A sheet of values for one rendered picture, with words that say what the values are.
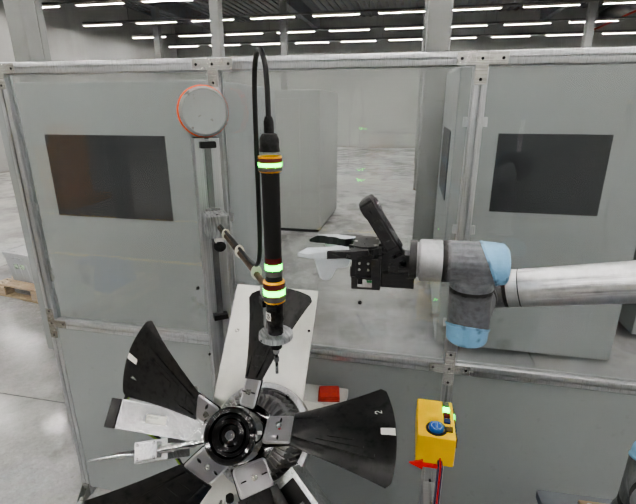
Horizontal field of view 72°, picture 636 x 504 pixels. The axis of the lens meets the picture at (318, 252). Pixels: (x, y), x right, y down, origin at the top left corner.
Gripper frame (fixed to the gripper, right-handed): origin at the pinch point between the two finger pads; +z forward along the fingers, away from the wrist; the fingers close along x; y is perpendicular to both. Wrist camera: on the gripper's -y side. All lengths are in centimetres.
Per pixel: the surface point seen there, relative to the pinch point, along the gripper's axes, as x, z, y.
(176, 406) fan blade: 4, 35, 44
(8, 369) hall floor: 154, 277, 160
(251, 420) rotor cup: -3.5, 12.9, 39.4
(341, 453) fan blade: -3.7, -6.8, 44.5
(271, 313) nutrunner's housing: -2.2, 7.4, 14.2
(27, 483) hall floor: 67, 174, 162
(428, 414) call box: 30, -26, 58
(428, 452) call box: 21, -26, 63
